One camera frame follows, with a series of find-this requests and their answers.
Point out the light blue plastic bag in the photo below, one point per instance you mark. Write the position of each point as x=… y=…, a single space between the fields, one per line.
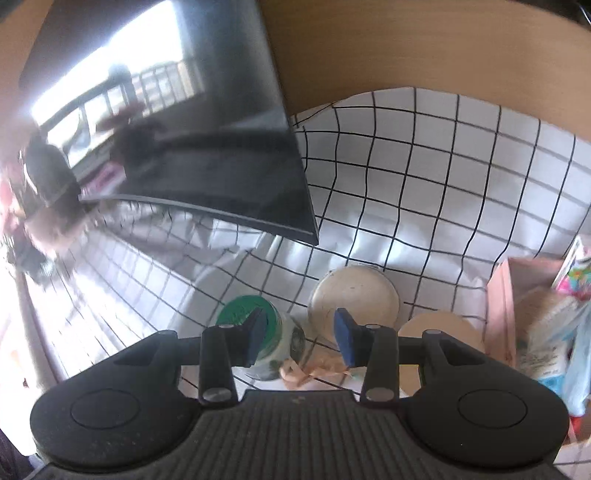
x=579 y=369

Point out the colourful printed packet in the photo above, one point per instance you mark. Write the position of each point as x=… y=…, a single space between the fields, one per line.
x=577 y=272

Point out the clear plastic bag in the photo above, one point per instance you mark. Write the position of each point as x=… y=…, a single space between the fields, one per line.
x=545 y=332

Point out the white checked tablecloth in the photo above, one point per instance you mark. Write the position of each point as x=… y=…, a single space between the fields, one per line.
x=438 y=184

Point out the green lid jar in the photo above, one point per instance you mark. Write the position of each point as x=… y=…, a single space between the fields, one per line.
x=238 y=311

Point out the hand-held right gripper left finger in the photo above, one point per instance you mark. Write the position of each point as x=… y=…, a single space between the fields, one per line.
x=256 y=337

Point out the pink cardboard box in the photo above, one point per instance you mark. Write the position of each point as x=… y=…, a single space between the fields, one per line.
x=501 y=314

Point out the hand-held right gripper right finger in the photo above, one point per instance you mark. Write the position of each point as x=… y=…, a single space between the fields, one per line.
x=346 y=337

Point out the black monitor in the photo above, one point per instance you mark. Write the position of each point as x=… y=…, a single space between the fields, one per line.
x=221 y=138

